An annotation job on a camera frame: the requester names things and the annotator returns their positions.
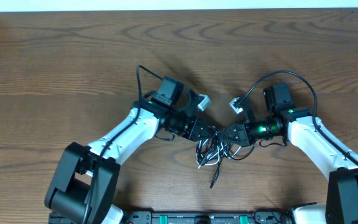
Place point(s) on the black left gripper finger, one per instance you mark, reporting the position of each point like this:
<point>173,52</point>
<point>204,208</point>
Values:
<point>205,126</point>
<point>206,134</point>

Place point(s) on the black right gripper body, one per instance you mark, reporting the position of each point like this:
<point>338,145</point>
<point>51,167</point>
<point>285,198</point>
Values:
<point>246,132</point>

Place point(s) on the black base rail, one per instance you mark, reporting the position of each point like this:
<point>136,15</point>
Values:
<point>197,217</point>

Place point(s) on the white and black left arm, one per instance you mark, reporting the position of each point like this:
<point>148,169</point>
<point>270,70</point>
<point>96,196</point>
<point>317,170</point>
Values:
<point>84,183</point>

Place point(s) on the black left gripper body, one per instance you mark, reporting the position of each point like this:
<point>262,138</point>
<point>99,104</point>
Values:
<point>179,122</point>

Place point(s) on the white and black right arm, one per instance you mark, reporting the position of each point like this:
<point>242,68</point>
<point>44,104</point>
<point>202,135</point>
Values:
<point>335,160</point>

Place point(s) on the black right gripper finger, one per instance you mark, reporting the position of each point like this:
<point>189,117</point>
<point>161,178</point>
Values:
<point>230,132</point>
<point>233,139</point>

